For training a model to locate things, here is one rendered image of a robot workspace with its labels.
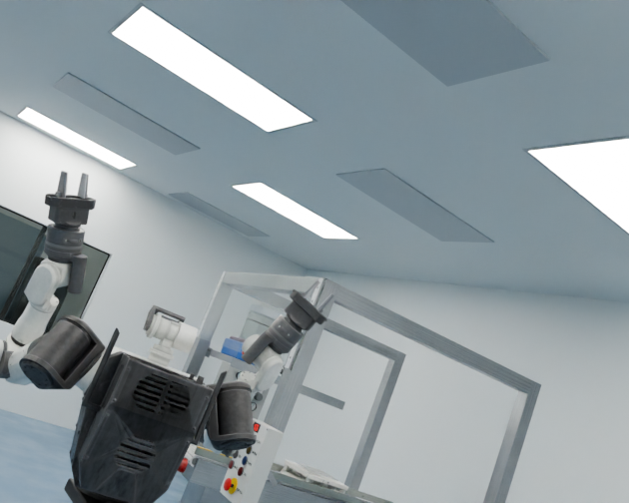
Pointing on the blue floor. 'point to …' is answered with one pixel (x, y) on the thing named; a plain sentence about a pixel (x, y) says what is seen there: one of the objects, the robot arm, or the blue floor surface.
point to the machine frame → (289, 389)
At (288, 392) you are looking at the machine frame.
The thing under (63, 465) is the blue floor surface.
